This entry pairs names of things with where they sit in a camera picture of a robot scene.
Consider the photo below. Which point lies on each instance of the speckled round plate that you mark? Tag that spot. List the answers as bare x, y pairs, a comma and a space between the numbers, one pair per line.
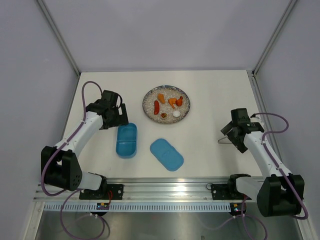
169, 92

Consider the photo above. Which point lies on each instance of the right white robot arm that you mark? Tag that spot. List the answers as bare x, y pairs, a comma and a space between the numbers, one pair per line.
281, 192

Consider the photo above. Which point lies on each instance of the pink handled metal tongs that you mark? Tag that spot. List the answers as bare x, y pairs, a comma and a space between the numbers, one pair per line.
224, 141

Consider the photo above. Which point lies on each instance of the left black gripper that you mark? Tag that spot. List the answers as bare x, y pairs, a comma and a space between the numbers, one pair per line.
121, 119

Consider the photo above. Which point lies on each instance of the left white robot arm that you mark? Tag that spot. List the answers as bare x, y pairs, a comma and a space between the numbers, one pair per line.
60, 168

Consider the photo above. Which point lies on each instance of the blue lunch box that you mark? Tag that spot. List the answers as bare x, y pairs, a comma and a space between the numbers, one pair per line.
126, 142

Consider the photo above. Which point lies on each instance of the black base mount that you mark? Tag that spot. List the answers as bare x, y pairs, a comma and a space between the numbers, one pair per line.
224, 192
105, 192

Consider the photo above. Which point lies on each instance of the aluminium front rail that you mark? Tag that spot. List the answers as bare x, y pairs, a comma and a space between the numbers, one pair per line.
177, 189

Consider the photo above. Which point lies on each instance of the white slotted cable duct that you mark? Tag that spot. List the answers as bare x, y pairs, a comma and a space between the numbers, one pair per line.
139, 207

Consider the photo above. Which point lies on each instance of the small noodle soup cup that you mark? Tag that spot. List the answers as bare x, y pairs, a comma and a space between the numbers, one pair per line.
163, 115

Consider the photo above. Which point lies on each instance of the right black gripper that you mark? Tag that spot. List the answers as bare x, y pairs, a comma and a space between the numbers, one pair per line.
241, 147

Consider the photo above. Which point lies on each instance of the right side aluminium rail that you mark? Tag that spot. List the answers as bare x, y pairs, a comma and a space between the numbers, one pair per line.
256, 91

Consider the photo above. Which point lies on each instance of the orange fried nugget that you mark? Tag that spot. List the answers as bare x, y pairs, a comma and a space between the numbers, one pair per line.
161, 98

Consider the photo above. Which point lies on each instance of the aluminium frame post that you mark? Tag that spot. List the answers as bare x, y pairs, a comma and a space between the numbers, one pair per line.
58, 36
274, 36

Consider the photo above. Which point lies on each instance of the left aluminium frame post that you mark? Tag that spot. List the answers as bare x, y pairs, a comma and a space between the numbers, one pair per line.
58, 36

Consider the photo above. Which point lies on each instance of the orange chicken drumstick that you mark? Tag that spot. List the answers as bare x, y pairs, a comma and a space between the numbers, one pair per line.
179, 101

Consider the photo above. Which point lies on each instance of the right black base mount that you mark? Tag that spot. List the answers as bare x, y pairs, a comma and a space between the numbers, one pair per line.
224, 192

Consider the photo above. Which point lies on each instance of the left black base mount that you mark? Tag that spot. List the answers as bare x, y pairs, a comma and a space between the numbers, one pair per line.
105, 192

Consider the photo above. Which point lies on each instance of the blue lunch box lid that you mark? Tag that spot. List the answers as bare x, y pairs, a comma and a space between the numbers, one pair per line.
166, 154

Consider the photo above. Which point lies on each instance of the right aluminium frame post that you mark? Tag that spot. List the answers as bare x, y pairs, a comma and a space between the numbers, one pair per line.
274, 36

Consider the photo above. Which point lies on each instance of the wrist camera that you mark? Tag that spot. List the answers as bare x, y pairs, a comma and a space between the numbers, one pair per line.
239, 116
110, 98

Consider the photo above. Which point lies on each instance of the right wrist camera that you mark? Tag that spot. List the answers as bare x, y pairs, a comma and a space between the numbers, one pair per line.
239, 116

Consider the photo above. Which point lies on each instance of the aluminium rail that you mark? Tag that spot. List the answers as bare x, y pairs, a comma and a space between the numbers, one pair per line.
256, 91
177, 189

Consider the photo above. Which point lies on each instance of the red sausage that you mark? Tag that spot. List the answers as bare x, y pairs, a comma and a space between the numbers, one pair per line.
156, 107

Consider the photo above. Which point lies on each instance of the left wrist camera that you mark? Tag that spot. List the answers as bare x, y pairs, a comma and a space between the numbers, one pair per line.
110, 98

